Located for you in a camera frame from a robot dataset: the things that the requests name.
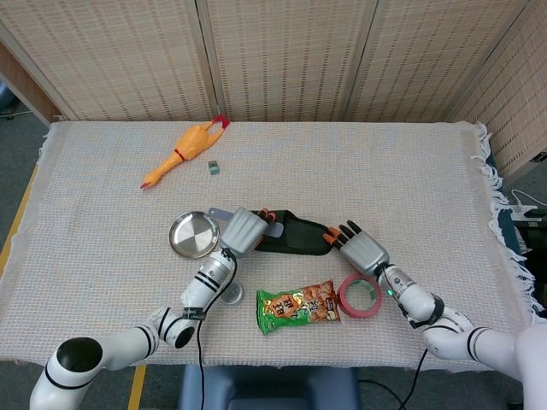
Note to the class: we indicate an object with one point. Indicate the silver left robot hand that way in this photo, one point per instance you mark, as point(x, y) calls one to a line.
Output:
point(241, 232)

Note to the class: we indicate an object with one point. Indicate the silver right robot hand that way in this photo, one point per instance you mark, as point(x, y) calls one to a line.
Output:
point(363, 252)

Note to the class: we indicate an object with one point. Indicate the black rubber slipper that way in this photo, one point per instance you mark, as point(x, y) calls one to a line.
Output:
point(299, 239)

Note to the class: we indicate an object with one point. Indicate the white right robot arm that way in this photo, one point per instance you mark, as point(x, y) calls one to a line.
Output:
point(414, 299)

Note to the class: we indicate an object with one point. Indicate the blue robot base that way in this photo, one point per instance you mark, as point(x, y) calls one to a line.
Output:
point(265, 388)

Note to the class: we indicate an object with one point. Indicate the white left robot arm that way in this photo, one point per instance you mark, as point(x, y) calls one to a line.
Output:
point(209, 277)

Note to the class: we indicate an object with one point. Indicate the round stainless steel plate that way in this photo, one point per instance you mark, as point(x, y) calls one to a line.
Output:
point(192, 235)

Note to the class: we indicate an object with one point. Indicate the red tape roll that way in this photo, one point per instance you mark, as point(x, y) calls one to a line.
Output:
point(344, 304)

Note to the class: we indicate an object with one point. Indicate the clear jar of pins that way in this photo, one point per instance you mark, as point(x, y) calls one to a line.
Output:
point(234, 295)

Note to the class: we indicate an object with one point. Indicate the small green eraser block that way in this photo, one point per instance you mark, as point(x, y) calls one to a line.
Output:
point(213, 167)

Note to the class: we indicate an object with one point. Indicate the beige woven tablecloth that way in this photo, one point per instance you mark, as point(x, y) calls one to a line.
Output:
point(342, 171)

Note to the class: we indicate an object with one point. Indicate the green snack bag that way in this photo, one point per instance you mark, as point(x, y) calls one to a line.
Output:
point(295, 309)

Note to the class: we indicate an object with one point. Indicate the yellow rubber chicken toy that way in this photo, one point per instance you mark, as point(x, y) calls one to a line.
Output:
point(192, 143)

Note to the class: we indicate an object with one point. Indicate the white power strip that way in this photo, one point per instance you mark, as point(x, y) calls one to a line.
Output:
point(525, 212)

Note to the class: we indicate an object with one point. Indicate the bamboo folding screen panel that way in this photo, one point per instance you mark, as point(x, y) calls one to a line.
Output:
point(290, 55)
point(513, 94)
point(119, 55)
point(427, 55)
point(38, 81)

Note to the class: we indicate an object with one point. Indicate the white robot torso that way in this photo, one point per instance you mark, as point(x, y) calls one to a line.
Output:
point(534, 367)

